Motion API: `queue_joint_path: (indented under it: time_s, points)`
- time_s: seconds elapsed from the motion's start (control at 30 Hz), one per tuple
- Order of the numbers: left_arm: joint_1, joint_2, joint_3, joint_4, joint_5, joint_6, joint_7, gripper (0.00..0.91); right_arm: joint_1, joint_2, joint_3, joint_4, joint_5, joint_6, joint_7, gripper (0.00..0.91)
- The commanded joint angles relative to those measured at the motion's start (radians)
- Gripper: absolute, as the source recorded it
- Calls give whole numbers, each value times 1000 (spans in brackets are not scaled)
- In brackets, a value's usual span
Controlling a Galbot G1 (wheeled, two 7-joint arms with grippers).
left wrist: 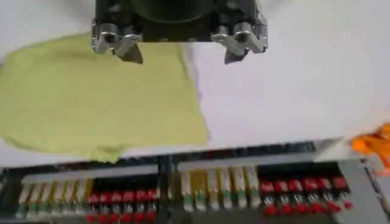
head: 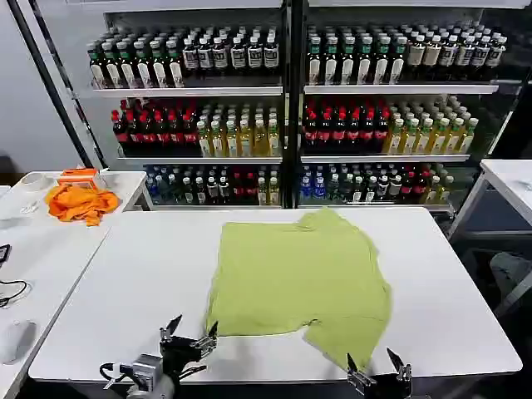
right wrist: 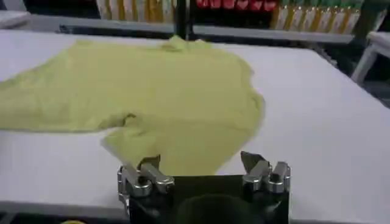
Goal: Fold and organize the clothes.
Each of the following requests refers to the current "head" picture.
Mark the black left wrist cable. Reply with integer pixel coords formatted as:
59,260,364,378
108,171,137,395
99,362,126,390

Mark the small white container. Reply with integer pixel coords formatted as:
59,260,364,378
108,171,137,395
96,167,121,190

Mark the white tape roll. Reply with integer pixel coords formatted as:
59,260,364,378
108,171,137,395
20,172,50,190

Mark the orange cloth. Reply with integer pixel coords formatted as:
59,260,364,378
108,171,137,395
44,184,122,228

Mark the bottle shelf with silver frame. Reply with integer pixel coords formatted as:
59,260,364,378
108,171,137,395
85,0,292,211

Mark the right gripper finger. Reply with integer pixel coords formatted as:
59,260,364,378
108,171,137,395
346,352,372,392
386,347,413,384

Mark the dark grey chair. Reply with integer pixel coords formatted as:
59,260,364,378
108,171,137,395
489,250,532,318

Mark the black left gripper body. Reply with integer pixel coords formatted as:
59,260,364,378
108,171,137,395
160,334,205,378

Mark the black desk cable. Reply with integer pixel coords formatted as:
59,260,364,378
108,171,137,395
0,278,34,309

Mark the white side table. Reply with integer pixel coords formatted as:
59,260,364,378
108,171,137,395
0,169,150,221

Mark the black slanted pole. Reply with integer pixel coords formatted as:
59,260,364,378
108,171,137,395
7,0,101,170

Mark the white computer mouse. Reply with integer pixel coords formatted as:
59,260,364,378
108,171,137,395
0,319,38,367

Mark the orange and white box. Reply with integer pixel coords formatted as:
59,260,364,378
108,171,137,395
57,167,101,190

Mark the light green shirt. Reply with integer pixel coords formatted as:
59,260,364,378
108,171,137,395
202,206,394,373

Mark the white desk with metal legs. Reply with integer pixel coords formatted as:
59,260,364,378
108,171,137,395
447,159,532,242

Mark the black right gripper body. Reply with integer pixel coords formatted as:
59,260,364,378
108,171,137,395
360,373,414,399

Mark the bottle shelf with dark side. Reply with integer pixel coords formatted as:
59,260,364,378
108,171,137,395
290,0,532,214

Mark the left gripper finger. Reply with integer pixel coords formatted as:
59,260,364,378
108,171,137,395
159,313,184,342
193,320,219,352

